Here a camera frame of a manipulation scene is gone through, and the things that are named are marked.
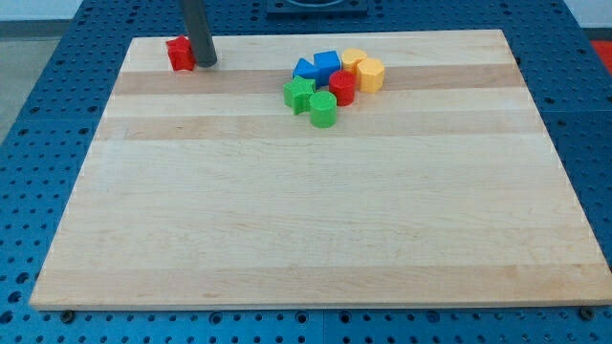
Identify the board screw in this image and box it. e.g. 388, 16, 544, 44
579, 308, 595, 321
59, 310, 75, 324

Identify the blue triangle block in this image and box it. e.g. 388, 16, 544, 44
292, 58, 319, 88

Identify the red cylinder block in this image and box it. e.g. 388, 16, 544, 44
329, 70, 356, 106

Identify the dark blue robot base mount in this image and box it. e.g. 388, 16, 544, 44
265, 0, 368, 17

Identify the grey cylindrical robot arm stick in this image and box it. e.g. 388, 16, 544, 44
179, 0, 217, 68

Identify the left front board screw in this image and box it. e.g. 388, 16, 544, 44
59, 310, 75, 324

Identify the yellow hexagon block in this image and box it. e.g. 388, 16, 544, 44
357, 57, 385, 94

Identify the blue cube block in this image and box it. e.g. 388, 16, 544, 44
314, 51, 341, 87

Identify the green cylinder block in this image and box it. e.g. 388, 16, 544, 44
309, 91, 337, 128

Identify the yellow cylinder block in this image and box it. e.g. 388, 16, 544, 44
340, 48, 367, 75

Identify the light wooden board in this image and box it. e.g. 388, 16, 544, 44
30, 30, 611, 311

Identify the green star block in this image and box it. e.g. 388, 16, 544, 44
283, 75, 316, 115

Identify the right front board screw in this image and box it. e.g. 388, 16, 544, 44
579, 308, 595, 321

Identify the red star block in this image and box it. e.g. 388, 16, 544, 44
165, 35, 195, 71

